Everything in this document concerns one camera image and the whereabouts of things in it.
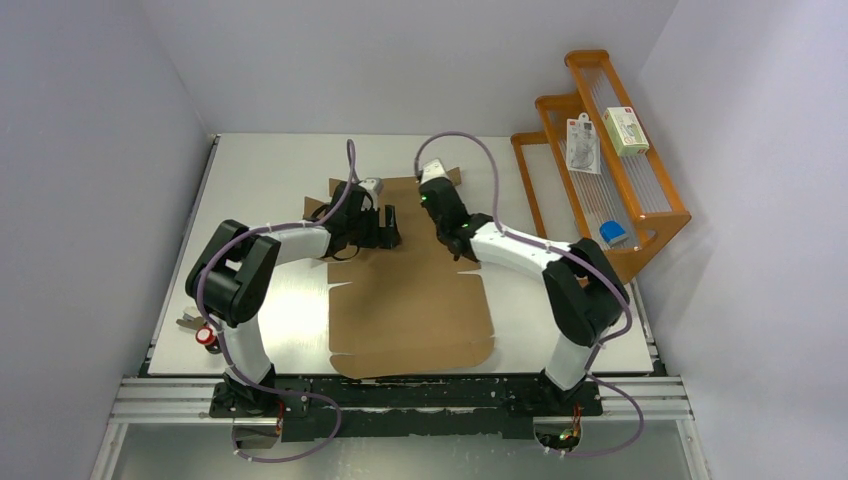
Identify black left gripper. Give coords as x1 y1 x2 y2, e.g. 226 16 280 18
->
347 205 402 250

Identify brown cardboard box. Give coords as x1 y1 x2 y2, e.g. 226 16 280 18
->
327 177 495 379

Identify orange wooden tiered rack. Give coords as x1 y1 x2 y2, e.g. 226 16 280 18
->
511 50 691 283

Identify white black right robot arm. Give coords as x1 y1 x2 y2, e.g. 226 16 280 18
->
419 178 633 414

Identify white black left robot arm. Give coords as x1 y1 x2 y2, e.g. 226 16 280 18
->
185 178 401 416

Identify white green product box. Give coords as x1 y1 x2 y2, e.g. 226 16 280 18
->
602 106 650 157

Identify red emergency stop button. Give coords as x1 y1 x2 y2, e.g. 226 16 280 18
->
194 325 221 355

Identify grey white clip tool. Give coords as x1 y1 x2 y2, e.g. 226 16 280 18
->
175 306 207 331

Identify blue small object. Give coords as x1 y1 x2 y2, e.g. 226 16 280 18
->
599 220 630 247

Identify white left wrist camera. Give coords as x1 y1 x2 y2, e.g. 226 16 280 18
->
358 177 383 211

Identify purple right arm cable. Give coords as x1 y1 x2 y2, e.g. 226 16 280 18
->
413 131 645 460

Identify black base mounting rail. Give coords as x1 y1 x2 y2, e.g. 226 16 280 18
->
208 373 603 442

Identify clear packaged cable bag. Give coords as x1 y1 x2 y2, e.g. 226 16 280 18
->
565 112 600 174

